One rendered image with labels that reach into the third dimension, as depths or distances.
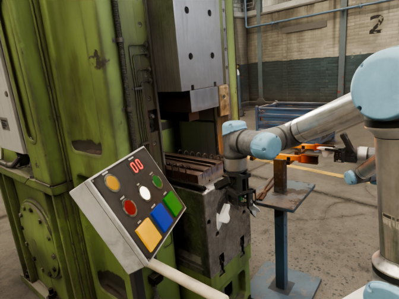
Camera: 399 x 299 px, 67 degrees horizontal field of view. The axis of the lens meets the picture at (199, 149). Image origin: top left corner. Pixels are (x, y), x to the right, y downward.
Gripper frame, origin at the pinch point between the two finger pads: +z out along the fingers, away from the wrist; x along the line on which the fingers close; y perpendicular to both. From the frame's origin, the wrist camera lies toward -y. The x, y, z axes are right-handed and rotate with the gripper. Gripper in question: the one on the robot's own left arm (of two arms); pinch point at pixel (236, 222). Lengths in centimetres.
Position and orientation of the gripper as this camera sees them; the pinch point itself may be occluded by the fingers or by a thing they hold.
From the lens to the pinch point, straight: 107.0
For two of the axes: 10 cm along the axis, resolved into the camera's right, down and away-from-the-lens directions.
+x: 8.9, -1.9, 4.2
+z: 0.8, 9.6, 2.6
